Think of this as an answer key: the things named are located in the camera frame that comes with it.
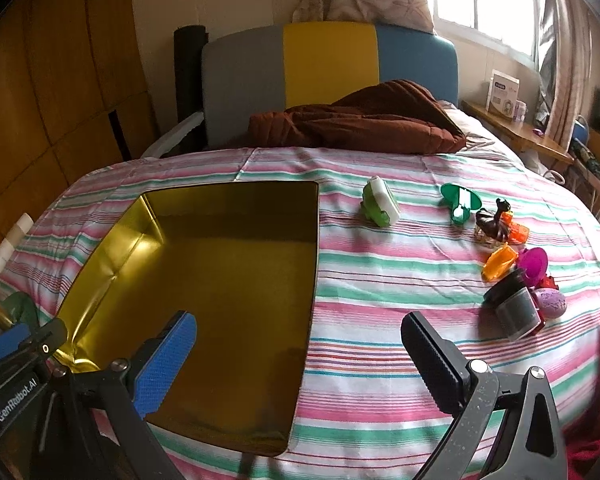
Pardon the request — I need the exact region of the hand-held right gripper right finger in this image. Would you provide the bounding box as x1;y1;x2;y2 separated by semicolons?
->
400;310;568;480

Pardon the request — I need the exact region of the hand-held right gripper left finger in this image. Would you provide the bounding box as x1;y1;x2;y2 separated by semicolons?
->
32;310;198;480

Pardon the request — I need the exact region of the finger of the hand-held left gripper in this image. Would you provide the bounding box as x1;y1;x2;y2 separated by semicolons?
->
27;317;70;361
0;323;32;364

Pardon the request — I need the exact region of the gold metal tin box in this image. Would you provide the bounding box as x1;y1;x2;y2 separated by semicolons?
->
54;180;320;458

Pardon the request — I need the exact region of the clear jar with black lid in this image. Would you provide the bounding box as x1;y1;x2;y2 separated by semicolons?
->
482;267;543;341

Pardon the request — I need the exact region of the orange plastic scoop toy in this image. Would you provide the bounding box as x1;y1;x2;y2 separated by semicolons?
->
481;242;520;282

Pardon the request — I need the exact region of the purple patterned egg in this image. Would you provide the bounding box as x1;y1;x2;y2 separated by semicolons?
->
537;287;568;321

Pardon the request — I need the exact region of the magenta plastic cup toy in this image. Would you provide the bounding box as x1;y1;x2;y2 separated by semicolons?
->
516;247;550;286

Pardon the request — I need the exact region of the brown turkey toy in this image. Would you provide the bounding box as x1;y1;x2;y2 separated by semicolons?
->
475;198;513;248

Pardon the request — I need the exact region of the orange ribbed plastic toy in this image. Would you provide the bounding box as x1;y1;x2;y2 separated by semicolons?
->
502;212;531;246

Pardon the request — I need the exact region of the teal plastic mould toy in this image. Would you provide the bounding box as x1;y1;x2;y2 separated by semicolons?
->
440;182;482;226

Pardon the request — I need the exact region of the green and white toy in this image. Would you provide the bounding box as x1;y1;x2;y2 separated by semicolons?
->
362;176;401;227

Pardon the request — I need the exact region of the green board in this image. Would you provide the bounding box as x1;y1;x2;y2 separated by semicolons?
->
2;292;41;331

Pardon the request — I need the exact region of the striped bed sheet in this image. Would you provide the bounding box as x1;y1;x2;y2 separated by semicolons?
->
0;146;600;480

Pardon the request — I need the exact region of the white cardboard tube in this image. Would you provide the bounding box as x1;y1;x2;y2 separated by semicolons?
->
0;212;33;278

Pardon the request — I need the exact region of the white pillow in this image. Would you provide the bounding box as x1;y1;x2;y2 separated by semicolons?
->
437;100;546;171

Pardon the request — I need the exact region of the wooden shelf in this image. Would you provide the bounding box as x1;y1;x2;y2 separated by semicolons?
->
460;100;576;166

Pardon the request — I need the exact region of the brown quilt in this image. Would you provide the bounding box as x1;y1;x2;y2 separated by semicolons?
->
248;79;468;156

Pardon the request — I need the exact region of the blue container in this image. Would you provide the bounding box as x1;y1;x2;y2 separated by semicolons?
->
572;115;591;148

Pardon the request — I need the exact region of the white carton box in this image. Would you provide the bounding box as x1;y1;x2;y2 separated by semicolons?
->
485;70;521;116

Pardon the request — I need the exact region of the black rolled mat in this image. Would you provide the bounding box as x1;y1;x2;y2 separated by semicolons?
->
174;25;210;151

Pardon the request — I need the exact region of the grey yellow blue headboard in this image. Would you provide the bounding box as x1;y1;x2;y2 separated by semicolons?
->
201;21;460;151

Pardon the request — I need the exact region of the pale side curtain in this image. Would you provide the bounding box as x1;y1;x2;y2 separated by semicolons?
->
525;0;596;146

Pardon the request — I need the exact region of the window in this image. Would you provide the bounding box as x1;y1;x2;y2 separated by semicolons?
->
420;0;548;68

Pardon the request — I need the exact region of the white bed rail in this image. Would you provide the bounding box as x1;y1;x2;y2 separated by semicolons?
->
140;111;206;158

